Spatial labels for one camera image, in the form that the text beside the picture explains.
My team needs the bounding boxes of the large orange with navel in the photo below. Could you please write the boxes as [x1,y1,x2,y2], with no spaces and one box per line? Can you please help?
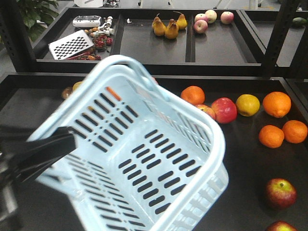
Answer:
[262,91,292,118]

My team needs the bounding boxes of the pink peach apple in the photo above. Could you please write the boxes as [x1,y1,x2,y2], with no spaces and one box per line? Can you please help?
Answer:
[205,10,217,24]
[220,11,234,25]
[193,20,208,34]

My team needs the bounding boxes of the orange behind pink apples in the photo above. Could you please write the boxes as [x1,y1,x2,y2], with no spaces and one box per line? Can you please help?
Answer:
[180,86,205,105]

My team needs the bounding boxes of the light blue plastic basket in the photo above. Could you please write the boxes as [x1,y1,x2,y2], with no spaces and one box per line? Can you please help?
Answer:
[29,55,229,231]

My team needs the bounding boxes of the green potted plant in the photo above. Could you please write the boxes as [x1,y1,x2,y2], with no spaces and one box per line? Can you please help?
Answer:
[16,0,59,42]

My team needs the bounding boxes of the brown yellow pear left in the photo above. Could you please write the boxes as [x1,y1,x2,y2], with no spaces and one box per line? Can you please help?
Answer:
[152,14,166,37]

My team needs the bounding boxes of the brown yellow pear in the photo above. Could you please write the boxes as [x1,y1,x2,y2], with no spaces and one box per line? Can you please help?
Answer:
[152,14,166,37]
[165,19,179,39]
[174,11,188,30]

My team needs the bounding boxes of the pink red apple left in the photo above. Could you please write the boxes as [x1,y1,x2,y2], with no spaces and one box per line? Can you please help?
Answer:
[195,104,216,120]

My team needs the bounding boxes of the white perforated grater board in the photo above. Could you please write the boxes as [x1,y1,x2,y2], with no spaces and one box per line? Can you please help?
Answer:
[49,30,94,60]

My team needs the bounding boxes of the brown kiwi fruit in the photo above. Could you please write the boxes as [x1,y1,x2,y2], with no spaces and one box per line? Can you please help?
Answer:
[61,87,73,100]

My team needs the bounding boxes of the dark green avocado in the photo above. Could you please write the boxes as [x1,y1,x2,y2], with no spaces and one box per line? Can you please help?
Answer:
[292,17,308,27]

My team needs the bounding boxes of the brown yellow pear right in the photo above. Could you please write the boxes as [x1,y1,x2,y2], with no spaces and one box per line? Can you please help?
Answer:
[174,11,188,30]

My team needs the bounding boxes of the pink red apple right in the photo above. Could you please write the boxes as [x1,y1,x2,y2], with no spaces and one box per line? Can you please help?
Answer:
[211,97,237,124]

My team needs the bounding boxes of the pink peach apple right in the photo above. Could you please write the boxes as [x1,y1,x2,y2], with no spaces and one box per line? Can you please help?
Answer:
[220,11,234,25]

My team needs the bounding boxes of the black wooden fruit display table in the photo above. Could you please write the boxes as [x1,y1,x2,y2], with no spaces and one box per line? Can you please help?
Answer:
[0,73,308,231]

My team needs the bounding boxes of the pink red apple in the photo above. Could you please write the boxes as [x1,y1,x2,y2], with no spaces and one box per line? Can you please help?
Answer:
[195,104,216,120]
[211,97,237,124]

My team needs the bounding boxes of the yellow orange fruit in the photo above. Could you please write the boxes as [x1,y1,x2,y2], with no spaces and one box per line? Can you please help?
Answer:
[236,94,260,117]

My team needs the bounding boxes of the pile of red cherries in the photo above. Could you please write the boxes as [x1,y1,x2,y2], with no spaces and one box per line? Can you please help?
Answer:
[68,32,113,61]

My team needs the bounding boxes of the small orange right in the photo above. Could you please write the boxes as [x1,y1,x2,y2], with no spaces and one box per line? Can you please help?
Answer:
[282,120,308,144]

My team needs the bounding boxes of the small orange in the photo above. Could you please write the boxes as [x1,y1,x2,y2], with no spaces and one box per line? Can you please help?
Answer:
[258,125,284,149]
[282,120,308,144]

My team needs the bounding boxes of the pink peach apple middle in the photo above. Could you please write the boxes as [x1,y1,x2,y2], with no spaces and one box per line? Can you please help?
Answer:
[205,10,217,24]

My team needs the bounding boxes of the brown yellow pear front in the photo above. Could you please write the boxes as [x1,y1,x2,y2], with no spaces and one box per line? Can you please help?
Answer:
[165,19,179,39]

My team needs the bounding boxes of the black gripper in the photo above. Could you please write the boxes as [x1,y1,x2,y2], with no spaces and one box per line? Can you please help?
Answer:
[0,126,76,231]

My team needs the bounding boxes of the black upper display shelf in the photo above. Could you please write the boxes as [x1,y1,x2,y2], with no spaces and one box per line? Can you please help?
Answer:
[0,0,308,77]

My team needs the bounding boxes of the pink peach apple left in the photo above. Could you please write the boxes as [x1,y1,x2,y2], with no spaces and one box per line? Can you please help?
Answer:
[193,20,208,34]

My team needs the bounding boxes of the small orange left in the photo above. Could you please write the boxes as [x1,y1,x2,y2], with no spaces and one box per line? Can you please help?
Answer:
[258,125,284,149]

